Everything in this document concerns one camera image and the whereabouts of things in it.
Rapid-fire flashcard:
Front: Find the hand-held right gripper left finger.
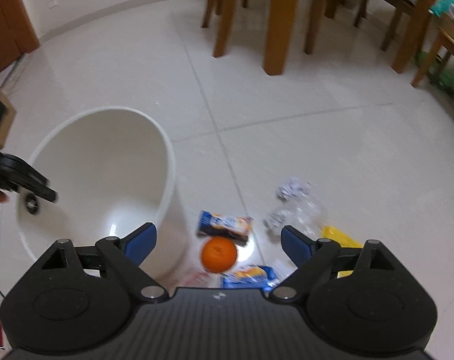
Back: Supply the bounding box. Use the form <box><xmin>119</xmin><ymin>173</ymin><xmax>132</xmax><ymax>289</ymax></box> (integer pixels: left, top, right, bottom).
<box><xmin>41</xmin><ymin>223</ymin><xmax>167</xmax><ymax>302</ymax></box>

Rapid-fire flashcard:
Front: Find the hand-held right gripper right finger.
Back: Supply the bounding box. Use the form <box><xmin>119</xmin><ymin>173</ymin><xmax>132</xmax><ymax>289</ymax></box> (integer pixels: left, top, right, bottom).
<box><xmin>269</xmin><ymin>225</ymin><xmax>395</xmax><ymax>302</ymax></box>

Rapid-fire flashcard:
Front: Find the pink and white paper scrap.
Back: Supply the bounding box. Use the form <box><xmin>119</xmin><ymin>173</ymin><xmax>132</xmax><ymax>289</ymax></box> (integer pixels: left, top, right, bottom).
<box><xmin>177</xmin><ymin>270</ymin><xmax>215</xmax><ymax>289</ymax></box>

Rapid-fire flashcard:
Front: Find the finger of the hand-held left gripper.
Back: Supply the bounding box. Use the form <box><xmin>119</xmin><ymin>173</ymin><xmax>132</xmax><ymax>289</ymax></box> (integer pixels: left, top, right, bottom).
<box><xmin>25</xmin><ymin>192</ymin><xmax>41</xmax><ymax>216</ymax></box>
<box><xmin>0</xmin><ymin>146</ymin><xmax>59</xmax><ymax>202</ymax></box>

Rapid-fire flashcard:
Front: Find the blue snack packet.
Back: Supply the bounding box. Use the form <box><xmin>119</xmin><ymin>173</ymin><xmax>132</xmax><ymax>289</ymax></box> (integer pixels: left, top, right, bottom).
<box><xmin>196</xmin><ymin>210</ymin><xmax>255</xmax><ymax>247</ymax></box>
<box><xmin>221</xmin><ymin>265</ymin><xmax>281</xmax><ymax>292</ymax></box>

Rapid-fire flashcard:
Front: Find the wooden door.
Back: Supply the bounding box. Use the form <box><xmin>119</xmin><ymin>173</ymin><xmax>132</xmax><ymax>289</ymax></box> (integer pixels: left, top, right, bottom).
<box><xmin>0</xmin><ymin>0</ymin><xmax>41</xmax><ymax>77</ymax></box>

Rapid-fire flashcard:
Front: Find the clear crushed plastic bottle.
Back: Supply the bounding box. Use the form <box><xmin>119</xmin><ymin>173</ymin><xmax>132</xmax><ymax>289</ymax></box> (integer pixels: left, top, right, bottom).
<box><xmin>264</xmin><ymin>175</ymin><xmax>330</xmax><ymax>240</ymax></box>

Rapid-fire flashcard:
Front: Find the yellow plastic wrapper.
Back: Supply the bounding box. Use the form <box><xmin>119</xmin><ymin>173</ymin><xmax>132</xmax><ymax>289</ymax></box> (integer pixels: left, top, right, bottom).
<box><xmin>320</xmin><ymin>226</ymin><xmax>363</xmax><ymax>280</ymax></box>

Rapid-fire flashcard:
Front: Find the wooden dining table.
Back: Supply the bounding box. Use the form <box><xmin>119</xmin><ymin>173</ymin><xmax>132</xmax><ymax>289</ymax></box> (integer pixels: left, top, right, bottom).
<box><xmin>264</xmin><ymin>0</ymin><xmax>447</xmax><ymax>76</ymax></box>

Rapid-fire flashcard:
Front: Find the orange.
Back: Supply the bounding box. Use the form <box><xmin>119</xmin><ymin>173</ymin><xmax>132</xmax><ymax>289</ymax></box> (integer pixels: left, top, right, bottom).
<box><xmin>201</xmin><ymin>237</ymin><xmax>238</xmax><ymax>274</ymax></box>

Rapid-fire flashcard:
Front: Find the green packets pile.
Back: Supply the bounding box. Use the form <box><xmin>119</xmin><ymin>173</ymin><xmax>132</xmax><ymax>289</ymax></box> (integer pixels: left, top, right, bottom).
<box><xmin>415</xmin><ymin>50</ymin><xmax>454</xmax><ymax>122</ymax></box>

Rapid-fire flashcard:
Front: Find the wooden chair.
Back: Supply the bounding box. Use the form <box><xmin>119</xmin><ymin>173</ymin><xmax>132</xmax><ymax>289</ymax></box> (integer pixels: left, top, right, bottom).
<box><xmin>352</xmin><ymin>0</ymin><xmax>417</xmax><ymax>52</ymax></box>
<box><xmin>411</xmin><ymin>25</ymin><xmax>454</xmax><ymax>88</ymax></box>
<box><xmin>201</xmin><ymin>0</ymin><xmax>251</xmax><ymax>59</ymax></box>

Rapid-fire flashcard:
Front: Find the white plastic bin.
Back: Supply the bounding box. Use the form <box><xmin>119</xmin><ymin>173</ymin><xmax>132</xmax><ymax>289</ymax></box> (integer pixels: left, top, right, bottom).
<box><xmin>16</xmin><ymin>106</ymin><xmax>189</xmax><ymax>283</ymax></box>

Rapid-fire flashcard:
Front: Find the cardboard box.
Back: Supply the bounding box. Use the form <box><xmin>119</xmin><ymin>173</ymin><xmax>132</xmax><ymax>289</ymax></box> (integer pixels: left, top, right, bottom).
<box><xmin>0</xmin><ymin>67</ymin><xmax>17</xmax><ymax>151</ymax></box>

